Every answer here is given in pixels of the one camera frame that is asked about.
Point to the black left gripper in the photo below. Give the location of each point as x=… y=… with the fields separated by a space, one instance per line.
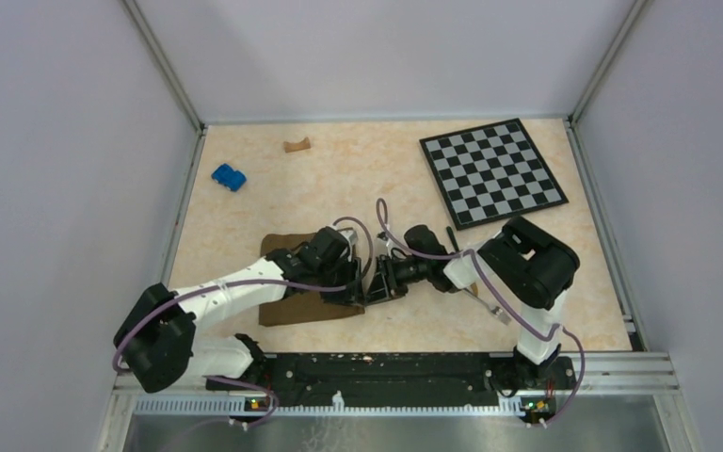
x=354 y=293

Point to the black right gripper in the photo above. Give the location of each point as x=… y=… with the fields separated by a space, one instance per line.
x=383 y=287

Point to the brown fabric napkin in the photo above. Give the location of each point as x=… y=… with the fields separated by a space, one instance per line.
x=300 y=308

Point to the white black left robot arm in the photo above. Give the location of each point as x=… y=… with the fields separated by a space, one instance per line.
x=156 y=342

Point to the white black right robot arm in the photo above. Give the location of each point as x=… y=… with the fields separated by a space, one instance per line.
x=536 y=267

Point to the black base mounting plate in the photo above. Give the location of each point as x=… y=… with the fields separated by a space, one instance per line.
x=407 y=380

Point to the silver metal fork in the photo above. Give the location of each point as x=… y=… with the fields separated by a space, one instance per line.
x=495 y=310

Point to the small wooden arch block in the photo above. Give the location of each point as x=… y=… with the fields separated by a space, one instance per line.
x=297 y=146

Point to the black white checkerboard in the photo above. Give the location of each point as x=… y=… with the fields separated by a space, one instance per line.
x=490 y=172

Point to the blue toy car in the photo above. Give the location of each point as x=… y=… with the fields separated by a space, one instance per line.
x=228 y=177

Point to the green wooden handled knife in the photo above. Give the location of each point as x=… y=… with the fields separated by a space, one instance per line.
x=472 y=289

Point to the aluminium frame rail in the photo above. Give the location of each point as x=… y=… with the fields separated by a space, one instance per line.
x=598 y=374

